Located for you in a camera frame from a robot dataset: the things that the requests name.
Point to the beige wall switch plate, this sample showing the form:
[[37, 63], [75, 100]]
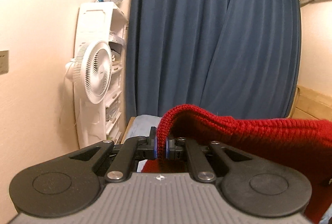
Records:
[[4, 62]]

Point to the white shelf unit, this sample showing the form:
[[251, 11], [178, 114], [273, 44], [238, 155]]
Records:
[[104, 21]]

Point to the red knitted sweater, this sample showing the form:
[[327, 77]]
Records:
[[304, 145]]

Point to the light blue bed sheet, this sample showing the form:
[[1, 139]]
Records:
[[140, 126]]

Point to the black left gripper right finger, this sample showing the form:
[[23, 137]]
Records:
[[251, 184]]

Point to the white standing fan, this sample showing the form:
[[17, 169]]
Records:
[[90, 72]]

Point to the dark blue curtain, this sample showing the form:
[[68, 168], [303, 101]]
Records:
[[236, 58]]

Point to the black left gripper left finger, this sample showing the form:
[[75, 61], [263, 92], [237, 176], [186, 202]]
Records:
[[72, 182]]

